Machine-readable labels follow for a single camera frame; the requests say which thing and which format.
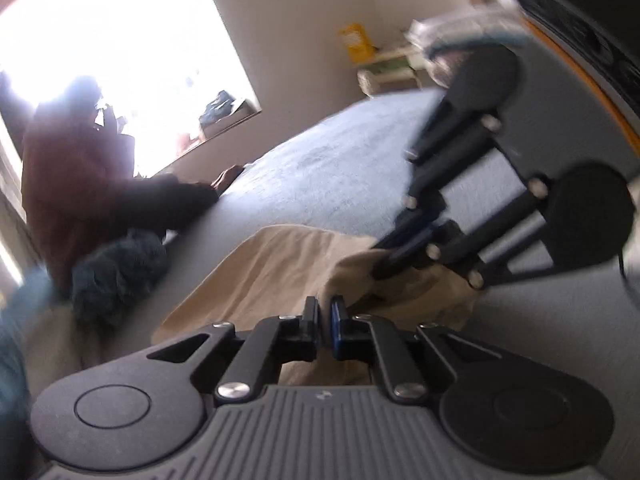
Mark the wooden side shelf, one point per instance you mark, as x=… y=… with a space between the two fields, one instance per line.
x=399 y=69

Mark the seated person in maroon jacket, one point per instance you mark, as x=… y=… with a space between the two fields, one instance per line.
x=79 y=189

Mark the white woven ball lamp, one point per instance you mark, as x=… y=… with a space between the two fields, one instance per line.
x=368 y=83

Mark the blue denim jeans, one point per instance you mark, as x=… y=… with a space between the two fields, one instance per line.
x=111 y=281

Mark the blue duvet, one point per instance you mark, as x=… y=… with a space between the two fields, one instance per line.
x=25 y=304

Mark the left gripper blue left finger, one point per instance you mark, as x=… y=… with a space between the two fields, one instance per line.
x=274 y=342

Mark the beige trousers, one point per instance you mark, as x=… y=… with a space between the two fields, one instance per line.
x=275 y=270

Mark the grey bed blanket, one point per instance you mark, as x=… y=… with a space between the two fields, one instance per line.
x=348 y=174

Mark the yellow box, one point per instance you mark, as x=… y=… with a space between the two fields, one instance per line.
x=357 y=43

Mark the shoes on white box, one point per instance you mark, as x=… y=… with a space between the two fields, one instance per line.
x=223 y=113

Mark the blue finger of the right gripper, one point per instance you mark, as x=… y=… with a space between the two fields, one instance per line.
x=420 y=211
x=418 y=246

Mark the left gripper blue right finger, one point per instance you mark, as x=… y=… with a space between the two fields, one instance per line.
x=378 y=343

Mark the grey sweatpants with drawstring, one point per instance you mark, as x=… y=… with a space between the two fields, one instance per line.
x=55 y=345

